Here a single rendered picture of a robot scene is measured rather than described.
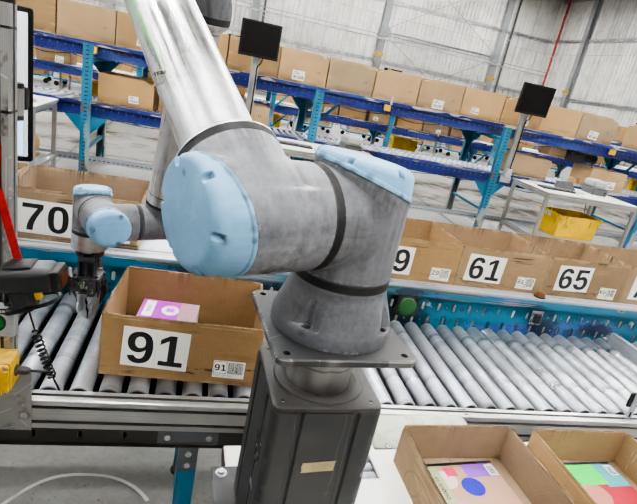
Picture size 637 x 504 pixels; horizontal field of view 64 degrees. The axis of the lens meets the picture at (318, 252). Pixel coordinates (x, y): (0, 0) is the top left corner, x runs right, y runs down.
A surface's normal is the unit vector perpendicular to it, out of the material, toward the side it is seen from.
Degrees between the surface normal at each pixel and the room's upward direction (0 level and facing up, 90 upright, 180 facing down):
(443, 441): 89
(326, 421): 90
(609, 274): 90
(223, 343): 90
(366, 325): 70
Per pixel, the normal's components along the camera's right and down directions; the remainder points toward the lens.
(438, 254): 0.20, 0.37
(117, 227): 0.51, 0.38
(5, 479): 0.19, -0.93
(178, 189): -0.76, 0.11
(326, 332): -0.04, -0.02
